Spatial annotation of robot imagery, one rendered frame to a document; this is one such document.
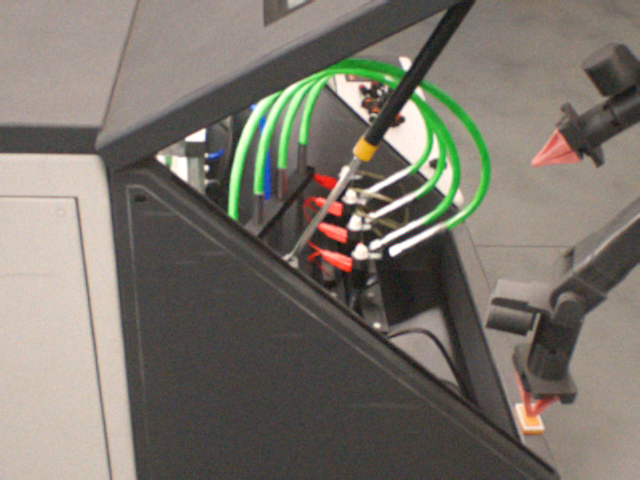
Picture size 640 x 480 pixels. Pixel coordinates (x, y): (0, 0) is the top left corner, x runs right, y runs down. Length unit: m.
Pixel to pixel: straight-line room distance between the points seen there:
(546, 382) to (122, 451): 0.58
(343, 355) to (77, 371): 0.31
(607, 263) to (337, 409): 0.37
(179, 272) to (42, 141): 0.20
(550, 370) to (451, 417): 0.19
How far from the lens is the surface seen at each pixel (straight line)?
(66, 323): 0.99
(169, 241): 0.90
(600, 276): 1.12
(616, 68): 1.39
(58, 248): 0.93
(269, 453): 1.12
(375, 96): 2.09
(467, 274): 1.60
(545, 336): 1.21
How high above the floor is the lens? 1.89
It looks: 36 degrees down
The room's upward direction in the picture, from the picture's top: 4 degrees clockwise
